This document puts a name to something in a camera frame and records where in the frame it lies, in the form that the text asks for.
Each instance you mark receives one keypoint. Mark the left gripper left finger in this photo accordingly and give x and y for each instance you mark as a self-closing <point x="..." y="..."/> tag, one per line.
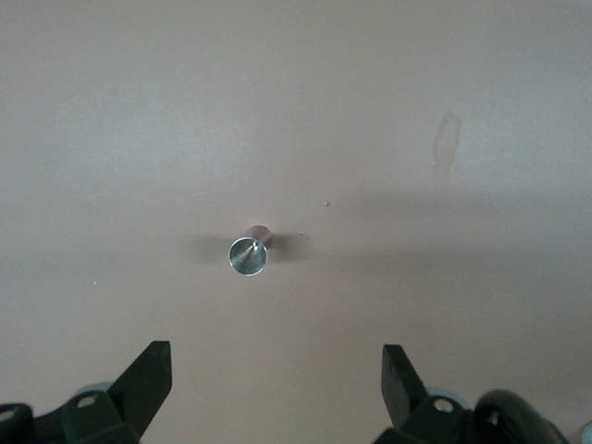
<point x="143" y="384"/>

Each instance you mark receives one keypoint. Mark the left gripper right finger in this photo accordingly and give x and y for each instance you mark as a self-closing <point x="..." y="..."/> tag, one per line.
<point x="398" y="388"/>

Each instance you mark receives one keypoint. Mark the steel shaker cup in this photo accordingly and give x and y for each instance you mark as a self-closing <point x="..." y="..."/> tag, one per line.
<point x="248" y="255"/>

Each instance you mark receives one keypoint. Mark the brown table mat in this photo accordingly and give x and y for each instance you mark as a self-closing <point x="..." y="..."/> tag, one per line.
<point x="296" y="92"/>

